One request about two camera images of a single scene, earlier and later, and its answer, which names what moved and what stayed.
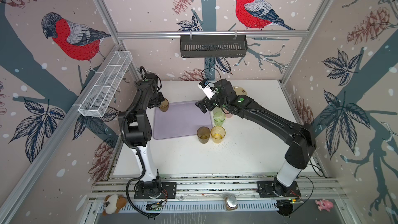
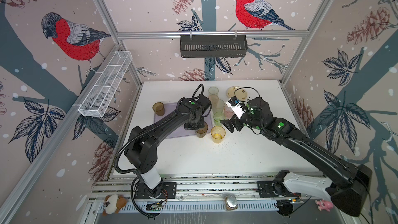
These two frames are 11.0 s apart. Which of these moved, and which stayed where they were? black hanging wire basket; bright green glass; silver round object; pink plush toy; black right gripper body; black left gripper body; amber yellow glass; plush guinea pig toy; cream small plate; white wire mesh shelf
Moved: black right gripper body; black left gripper body
Stayed: bright green glass; pink plush toy; silver round object; cream small plate; plush guinea pig toy; amber yellow glass; white wire mesh shelf; black hanging wire basket
